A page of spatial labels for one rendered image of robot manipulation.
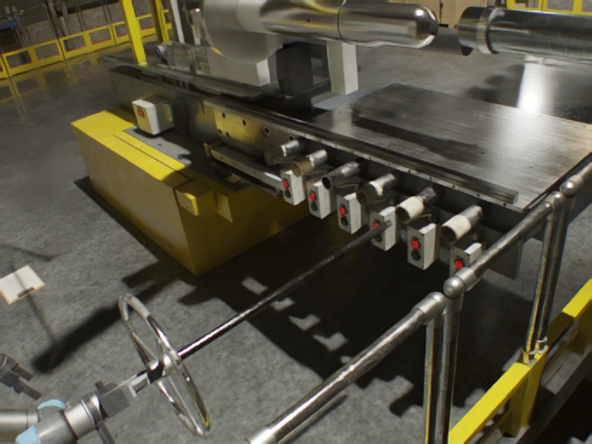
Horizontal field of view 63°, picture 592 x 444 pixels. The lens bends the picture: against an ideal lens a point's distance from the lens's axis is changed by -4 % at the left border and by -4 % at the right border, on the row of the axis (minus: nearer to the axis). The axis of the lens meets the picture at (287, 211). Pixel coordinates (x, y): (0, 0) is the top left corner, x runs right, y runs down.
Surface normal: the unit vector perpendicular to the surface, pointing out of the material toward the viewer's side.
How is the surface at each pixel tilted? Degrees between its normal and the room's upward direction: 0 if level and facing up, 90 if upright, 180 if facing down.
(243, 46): 90
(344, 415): 0
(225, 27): 90
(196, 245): 90
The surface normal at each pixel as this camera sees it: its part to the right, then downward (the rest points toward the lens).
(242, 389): -0.13, -0.85
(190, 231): 0.63, 0.33
